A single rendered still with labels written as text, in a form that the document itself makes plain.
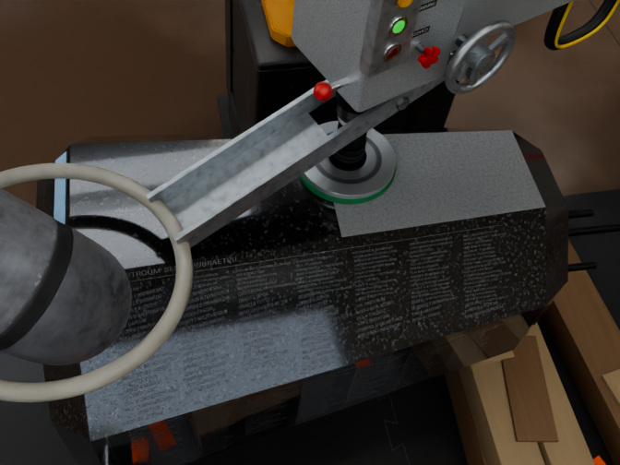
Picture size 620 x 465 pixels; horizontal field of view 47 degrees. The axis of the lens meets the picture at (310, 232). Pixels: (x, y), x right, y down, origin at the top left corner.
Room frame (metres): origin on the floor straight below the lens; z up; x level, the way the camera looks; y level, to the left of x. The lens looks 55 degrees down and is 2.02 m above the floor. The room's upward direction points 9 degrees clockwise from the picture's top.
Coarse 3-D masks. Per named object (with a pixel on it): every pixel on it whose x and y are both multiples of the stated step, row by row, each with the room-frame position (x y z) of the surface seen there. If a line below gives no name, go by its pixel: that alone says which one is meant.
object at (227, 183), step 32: (416, 96) 1.05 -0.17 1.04; (256, 128) 0.94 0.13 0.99; (288, 128) 0.98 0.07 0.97; (320, 128) 0.98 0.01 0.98; (352, 128) 0.95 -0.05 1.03; (224, 160) 0.89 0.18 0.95; (256, 160) 0.91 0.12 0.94; (288, 160) 0.91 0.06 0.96; (320, 160) 0.91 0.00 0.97; (160, 192) 0.80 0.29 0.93; (192, 192) 0.83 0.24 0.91; (224, 192) 0.83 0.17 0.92; (256, 192) 0.81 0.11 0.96; (192, 224) 0.74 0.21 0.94; (224, 224) 0.77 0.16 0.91
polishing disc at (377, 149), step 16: (336, 128) 1.11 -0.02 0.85; (368, 144) 1.08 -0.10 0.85; (384, 144) 1.08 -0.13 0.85; (368, 160) 1.03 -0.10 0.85; (384, 160) 1.04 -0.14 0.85; (304, 176) 0.97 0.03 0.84; (320, 176) 0.97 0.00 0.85; (336, 176) 0.97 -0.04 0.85; (352, 176) 0.98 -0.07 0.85; (368, 176) 0.99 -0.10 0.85; (384, 176) 0.99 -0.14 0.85; (336, 192) 0.93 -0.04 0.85; (352, 192) 0.94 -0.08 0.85; (368, 192) 0.94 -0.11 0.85
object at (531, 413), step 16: (528, 336) 1.00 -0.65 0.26; (512, 352) 0.94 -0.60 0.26; (528, 352) 0.94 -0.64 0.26; (512, 368) 0.89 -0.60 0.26; (528, 368) 0.90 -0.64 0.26; (512, 384) 0.84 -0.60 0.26; (528, 384) 0.85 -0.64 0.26; (544, 384) 0.86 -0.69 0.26; (512, 400) 0.80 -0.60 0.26; (528, 400) 0.80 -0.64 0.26; (544, 400) 0.81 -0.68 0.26; (512, 416) 0.75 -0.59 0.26; (528, 416) 0.76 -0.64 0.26; (544, 416) 0.77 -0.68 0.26; (528, 432) 0.72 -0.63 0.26; (544, 432) 0.72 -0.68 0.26
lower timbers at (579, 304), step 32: (576, 256) 1.39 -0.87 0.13; (576, 288) 1.27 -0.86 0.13; (544, 320) 1.19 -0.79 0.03; (576, 320) 1.15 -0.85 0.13; (608, 320) 1.17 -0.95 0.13; (576, 352) 1.05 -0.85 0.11; (608, 352) 1.06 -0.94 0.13; (448, 384) 0.92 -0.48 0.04; (576, 384) 0.99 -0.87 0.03; (608, 416) 0.86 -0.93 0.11; (480, 448) 0.70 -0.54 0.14; (608, 448) 0.80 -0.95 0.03
